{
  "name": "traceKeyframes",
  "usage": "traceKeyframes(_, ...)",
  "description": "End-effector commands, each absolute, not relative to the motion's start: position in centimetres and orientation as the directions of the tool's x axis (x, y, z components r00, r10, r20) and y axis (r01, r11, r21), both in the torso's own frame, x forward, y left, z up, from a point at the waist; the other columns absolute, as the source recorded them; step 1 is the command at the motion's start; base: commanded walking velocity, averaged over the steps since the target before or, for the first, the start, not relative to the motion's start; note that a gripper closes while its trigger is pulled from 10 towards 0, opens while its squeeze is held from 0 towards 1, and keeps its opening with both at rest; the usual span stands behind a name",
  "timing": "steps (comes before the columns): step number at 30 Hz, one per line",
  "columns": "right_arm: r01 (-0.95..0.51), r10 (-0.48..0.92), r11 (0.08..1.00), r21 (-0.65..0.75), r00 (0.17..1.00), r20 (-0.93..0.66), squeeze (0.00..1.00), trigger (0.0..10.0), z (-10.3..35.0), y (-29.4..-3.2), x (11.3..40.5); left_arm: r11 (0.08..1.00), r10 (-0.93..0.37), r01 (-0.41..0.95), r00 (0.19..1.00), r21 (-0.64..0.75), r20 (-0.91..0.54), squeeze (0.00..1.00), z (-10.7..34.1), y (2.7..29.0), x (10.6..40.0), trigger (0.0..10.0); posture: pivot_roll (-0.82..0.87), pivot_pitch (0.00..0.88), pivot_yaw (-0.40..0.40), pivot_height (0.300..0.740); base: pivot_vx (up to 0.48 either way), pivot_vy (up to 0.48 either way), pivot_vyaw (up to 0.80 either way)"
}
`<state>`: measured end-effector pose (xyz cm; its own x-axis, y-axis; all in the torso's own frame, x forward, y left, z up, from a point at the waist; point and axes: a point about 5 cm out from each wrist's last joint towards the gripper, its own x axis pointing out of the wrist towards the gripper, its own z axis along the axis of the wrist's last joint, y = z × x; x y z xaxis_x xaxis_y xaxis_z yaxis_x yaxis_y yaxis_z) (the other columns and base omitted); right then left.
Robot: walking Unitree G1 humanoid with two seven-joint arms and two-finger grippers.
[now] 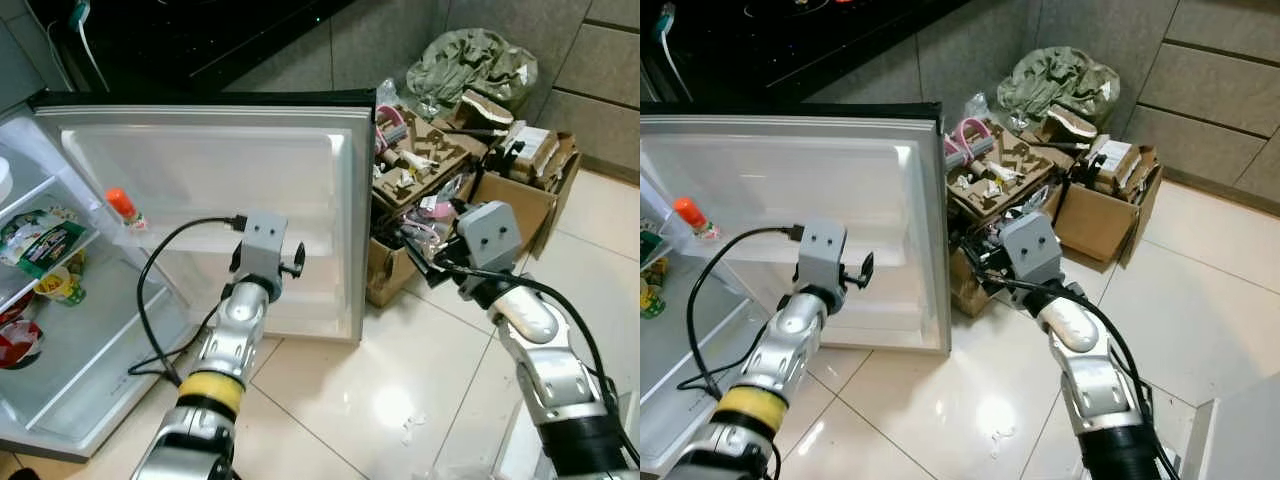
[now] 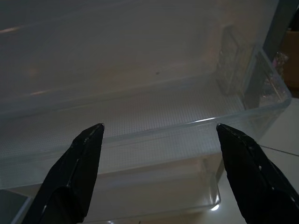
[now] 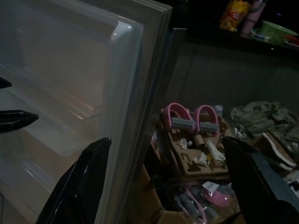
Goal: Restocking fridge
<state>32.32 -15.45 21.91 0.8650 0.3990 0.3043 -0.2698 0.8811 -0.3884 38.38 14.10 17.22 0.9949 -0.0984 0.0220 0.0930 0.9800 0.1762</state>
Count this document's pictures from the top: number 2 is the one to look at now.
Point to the fridge door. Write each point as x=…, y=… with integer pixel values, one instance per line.
x=116, y=35

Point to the open cardboard box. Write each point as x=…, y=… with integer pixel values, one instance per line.
x=292, y=58

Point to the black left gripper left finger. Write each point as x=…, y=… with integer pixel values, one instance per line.
x=70, y=182

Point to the pink glitter packets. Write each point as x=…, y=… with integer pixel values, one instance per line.
x=278, y=65

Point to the large clear door bin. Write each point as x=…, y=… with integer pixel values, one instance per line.
x=163, y=140

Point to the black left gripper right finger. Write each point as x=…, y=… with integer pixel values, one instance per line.
x=257, y=186

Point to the small clear door bin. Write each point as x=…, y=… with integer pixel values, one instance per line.
x=151, y=193

